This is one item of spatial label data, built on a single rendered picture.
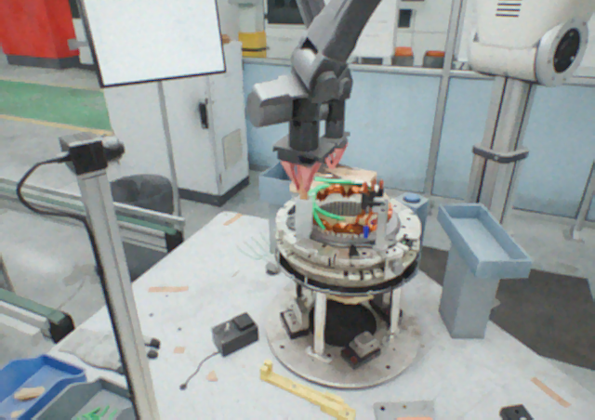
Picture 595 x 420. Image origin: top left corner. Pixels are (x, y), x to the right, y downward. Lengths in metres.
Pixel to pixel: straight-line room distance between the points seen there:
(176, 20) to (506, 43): 1.19
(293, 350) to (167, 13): 1.30
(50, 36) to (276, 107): 3.84
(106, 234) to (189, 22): 1.32
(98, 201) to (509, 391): 0.90
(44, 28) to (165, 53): 2.77
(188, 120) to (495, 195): 2.44
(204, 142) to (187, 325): 2.19
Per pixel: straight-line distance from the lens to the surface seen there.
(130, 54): 1.73
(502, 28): 1.13
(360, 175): 1.24
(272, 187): 1.22
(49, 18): 4.42
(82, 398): 1.05
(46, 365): 1.19
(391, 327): 1.05
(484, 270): 0.94
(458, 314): 1.11
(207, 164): 3.26
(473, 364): 1.11
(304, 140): 0.74
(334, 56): 0.66
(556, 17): 1.08
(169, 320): 1.19
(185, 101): 3.20
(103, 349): 1.13
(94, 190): 0.58
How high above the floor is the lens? 1.56
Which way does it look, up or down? 26 degrees down
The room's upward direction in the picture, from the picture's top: straight up
